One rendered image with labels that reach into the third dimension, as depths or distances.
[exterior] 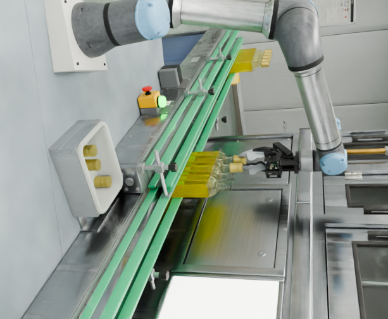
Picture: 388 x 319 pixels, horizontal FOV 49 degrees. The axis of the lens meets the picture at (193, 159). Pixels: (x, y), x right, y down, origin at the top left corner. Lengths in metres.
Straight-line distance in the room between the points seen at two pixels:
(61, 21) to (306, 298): 0.97
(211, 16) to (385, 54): 6.29
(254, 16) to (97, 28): 0.43
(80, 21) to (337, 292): 1.01
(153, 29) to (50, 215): 0.55
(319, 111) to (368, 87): 6.38
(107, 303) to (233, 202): 0.68
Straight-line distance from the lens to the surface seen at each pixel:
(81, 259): 1.20
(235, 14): 1.28
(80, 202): 1.22
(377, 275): 1.36
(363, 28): 7.30
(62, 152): 1.15
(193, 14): 1.29
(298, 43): 1.16
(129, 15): 1.18
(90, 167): 1.26
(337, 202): 1.61
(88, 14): 1.22
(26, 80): 1.13
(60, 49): 1.21
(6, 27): 1.10
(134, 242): 1.22
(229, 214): 1.52
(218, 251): 1.38
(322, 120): 1.26
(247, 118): 7.84
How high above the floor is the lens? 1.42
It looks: 16 degrees down
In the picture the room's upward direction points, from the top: 88 degrees clockwise
